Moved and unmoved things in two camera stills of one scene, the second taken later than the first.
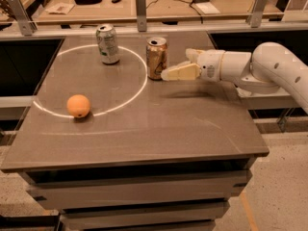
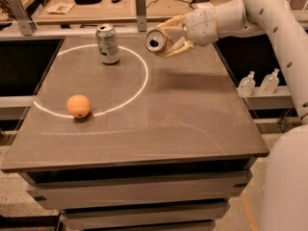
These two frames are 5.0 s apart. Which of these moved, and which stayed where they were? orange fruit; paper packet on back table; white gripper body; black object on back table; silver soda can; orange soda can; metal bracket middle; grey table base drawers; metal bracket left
Moved: white gripper body; orange soda can
Stayed: grey table base drawers; silver soda can; orange fruit; paper packet on back table; black object on back table; metal bracket left; metal bracket middle
